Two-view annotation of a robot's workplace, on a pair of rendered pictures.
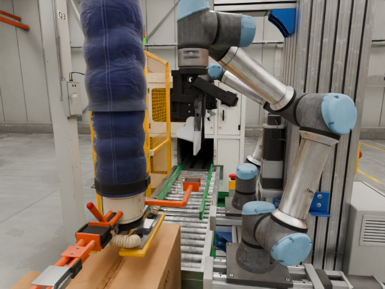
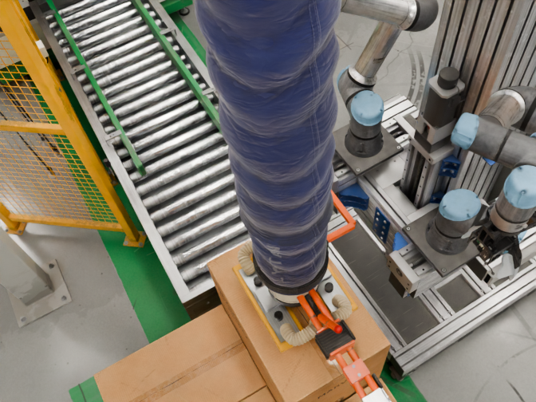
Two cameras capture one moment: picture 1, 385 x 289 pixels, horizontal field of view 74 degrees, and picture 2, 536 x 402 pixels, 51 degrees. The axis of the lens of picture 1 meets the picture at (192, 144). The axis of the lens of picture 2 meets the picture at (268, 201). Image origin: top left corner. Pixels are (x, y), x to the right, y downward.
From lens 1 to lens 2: 1.43 m
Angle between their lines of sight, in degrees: 52
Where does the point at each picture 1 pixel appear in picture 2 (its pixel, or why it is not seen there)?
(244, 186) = (372, 132)
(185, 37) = (523, 218)
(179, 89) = (496, 242)
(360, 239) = not seen: hidden behind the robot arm
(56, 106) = not seen: outside the picture
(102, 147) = (299, 263)
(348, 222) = not seen: hidden behind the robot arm
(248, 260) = (454, 248)
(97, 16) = (308, 162)
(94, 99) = (289, 233)
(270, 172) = (439, 135)
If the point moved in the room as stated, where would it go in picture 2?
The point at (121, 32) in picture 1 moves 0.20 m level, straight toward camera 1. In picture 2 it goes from (330, 151) to (415, 199)
